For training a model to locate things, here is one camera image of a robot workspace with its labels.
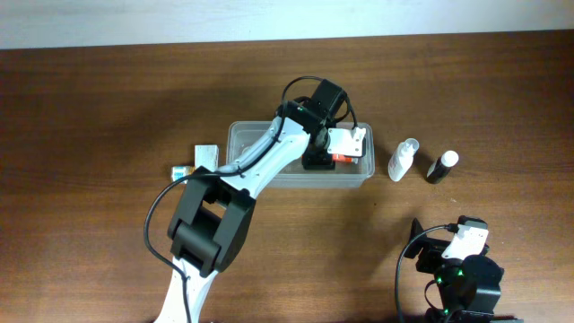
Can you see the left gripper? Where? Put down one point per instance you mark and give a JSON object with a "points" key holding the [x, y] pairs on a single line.
{"points": [[319, 157]]}

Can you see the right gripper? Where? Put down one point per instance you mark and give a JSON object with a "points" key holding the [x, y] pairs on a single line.
{"points": [[432, 251]]}

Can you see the orange tablet tube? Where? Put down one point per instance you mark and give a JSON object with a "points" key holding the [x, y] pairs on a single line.
{"points": [[344, 159]]}

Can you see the black bottle white cap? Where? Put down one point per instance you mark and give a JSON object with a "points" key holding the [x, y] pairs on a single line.
{"points": [[442, 166]]}

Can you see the white spray bottle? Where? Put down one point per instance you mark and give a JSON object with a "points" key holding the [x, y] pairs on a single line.
{"points": [[402, 159]]}

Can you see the white green medicine box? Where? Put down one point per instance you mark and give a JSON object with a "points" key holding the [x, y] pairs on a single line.
{"points": [[207, 156]]}

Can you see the small amber jar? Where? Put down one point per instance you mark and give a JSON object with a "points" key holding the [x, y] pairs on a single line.
{"points": [[178, 172]]}

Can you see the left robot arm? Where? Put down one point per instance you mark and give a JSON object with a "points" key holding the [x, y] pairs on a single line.
{"points": [[299, 149]]}

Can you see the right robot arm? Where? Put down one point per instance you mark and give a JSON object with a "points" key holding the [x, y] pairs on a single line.
{"points": [[469, 294]]}

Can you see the clear plastic container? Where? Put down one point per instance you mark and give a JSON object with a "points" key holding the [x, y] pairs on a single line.
{"points": [[242, 134]]}

